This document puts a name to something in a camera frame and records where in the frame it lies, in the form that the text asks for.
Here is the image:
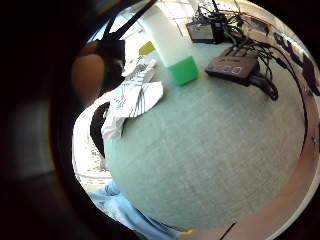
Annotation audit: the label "green table mat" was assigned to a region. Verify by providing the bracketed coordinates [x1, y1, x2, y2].
[103, 40, 310, 232]

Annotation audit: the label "white bottle with green base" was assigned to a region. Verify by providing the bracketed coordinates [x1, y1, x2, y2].
[143, 3, 200, 87]

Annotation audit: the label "yellow-green box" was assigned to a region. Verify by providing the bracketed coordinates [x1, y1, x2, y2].
[138, 40, 157, 56]

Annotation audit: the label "dark brown box with buttons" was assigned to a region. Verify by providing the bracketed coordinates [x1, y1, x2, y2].
[204, 54, 261, 88]

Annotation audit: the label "black laptop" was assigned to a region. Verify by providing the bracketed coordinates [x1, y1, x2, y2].
[185, 20, 228, 45]

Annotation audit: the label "black straps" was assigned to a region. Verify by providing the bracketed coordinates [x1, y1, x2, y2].
[101, 0, 158, 43]

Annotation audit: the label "black cable bundle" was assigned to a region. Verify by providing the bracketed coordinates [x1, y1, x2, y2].
[194, 0, 278, 58]

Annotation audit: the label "long black cable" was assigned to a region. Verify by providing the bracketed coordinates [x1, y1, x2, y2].
[253, 39, 310, 155]

